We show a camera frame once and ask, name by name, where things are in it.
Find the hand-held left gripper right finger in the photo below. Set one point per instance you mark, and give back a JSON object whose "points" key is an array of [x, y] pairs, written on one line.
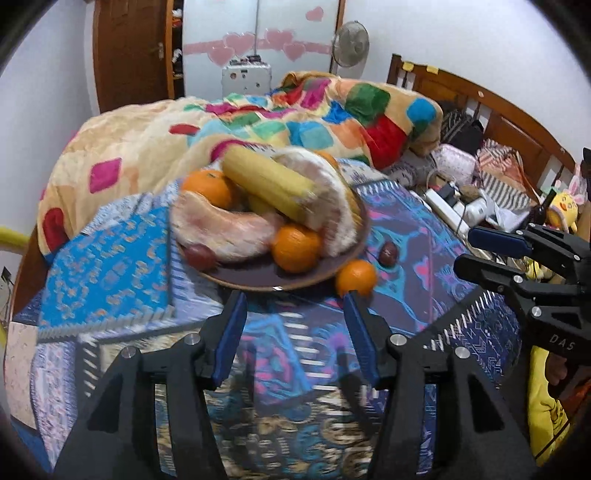
{"points": [[358, 332]]}

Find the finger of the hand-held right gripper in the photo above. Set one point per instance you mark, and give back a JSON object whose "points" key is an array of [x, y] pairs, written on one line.
{"points": [[494, 276], [498, 240]]}

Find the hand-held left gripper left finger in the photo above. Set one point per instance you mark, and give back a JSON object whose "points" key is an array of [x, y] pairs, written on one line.
{"points": [[231, 332]]}

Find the small tangerine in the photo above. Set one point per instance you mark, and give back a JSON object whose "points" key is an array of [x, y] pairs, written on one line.
{"points": [[356, 278]]}

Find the purple grey plate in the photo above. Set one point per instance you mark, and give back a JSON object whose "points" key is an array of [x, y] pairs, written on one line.
{"points": [[258, 277]]}

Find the large orange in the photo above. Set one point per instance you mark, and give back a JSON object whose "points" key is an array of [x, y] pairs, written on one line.
{"points": [[210, 188]]}

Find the person's right hand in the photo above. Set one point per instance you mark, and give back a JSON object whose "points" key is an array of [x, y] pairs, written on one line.
{"points": [[557, 368]]}

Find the white bottle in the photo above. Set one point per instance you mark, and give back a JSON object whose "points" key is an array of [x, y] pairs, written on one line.
{"points": [[475, 213]]}

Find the dark glass bottle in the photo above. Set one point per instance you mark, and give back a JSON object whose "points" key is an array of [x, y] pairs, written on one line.
{"points": [[542, 210]]}

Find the striped cloth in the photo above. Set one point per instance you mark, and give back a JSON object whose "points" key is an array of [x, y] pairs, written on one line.
{"points": [[508, 184]]}

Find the white power strip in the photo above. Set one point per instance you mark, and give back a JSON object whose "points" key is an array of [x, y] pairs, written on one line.
{"points": [[443, 203]]}

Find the yellow plush toy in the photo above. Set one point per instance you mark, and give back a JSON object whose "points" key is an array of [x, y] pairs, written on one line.
{"points": [[565, 207]]}

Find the blue patterned bedsheet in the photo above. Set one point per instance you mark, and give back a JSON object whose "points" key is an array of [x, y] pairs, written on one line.
{"points": [[415, 277]]}

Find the pink patterned pillow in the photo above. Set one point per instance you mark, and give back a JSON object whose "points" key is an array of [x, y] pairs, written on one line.
{"points": [[457, 160]]}

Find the black backpack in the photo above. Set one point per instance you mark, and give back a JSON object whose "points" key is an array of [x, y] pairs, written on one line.
{"points": [[461, 131]]}

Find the brown wooden headboard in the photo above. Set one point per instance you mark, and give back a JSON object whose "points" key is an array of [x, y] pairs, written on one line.
{"points": [[508, 120]]}

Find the colourful patchwork blanket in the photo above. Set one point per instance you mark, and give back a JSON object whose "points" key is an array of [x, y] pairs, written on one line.
{"points": [[138, 138]]}

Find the yellow foam tube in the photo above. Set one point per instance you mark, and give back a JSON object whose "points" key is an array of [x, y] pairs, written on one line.
{"points": [[14, 237]]}

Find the standing fan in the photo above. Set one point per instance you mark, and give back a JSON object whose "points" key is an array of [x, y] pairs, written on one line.
{"points": [[351, 44]]}

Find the white box cabinet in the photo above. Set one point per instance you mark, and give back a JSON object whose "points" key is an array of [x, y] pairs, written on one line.
{"points": [[244, 78]]}

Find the brown wooden wardrobe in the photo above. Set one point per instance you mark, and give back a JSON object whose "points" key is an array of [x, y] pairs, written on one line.
{"points": [[178, 46]]}

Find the brown wooden door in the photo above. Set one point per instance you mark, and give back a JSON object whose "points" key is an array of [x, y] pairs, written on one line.
{"points": [[131, 55]]}

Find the frosted sliding wardrobe door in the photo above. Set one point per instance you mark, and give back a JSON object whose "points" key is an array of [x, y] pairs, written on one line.
{"points": [[300, 18], [217, 23]]}

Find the wall socket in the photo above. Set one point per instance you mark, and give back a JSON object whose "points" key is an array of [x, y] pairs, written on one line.
{"points": [[5, 277]]}

